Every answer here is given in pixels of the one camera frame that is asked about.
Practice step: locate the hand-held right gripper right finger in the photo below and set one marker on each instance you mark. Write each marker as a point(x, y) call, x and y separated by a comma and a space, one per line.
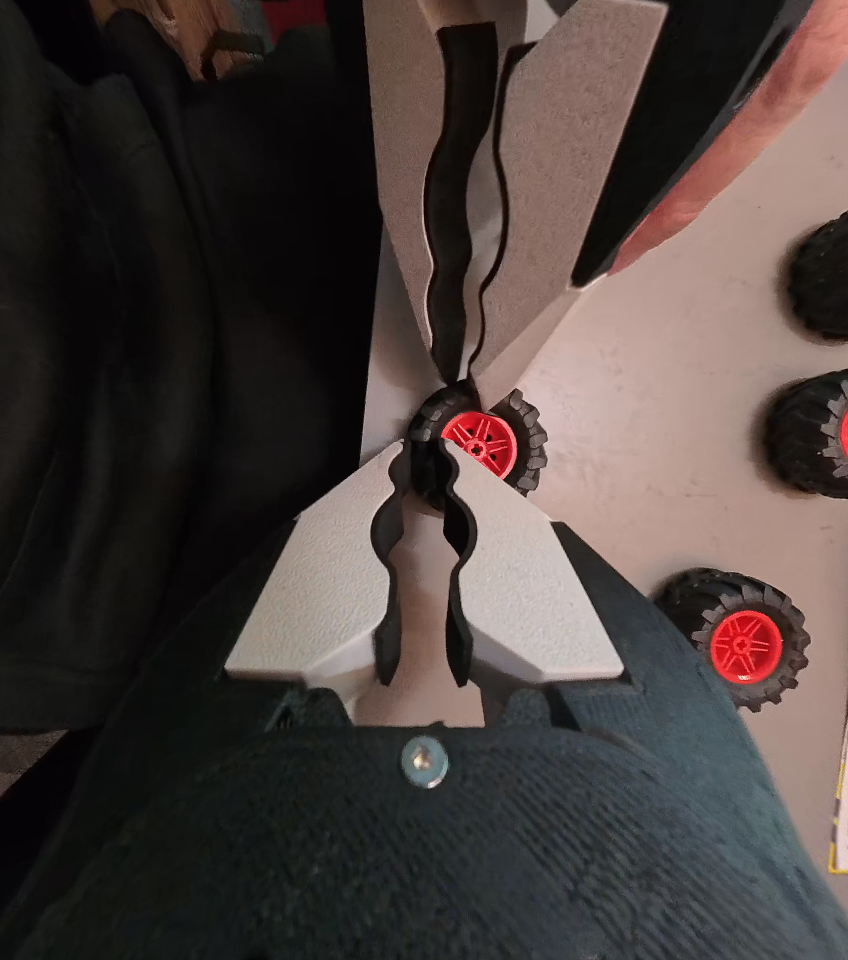
point(536, 600)

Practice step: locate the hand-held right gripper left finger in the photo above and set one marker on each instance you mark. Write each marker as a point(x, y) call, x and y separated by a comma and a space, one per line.
point(304, 592)

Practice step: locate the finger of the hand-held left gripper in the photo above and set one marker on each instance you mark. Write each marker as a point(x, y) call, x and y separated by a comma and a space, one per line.
point(574, 150)
point(394, 150)

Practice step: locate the black toy wheel red hub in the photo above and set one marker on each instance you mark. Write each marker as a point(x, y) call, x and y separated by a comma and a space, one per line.
point(478, 442)
point(746, 645)
point(828, 277)

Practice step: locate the grey desk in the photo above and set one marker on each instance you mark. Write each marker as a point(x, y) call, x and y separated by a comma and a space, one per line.
point(656, 420)

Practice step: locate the person's left hand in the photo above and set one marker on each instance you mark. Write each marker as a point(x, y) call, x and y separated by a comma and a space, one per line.
point(783, 97)

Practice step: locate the wooden furniture piece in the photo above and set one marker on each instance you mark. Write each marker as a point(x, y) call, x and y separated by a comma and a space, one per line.
point(169, 30)

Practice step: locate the dark cloth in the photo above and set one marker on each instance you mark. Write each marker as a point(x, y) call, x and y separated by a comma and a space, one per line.
point(94, 375)

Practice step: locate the small red piece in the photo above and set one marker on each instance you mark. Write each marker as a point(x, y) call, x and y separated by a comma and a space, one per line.
point(806, 435)

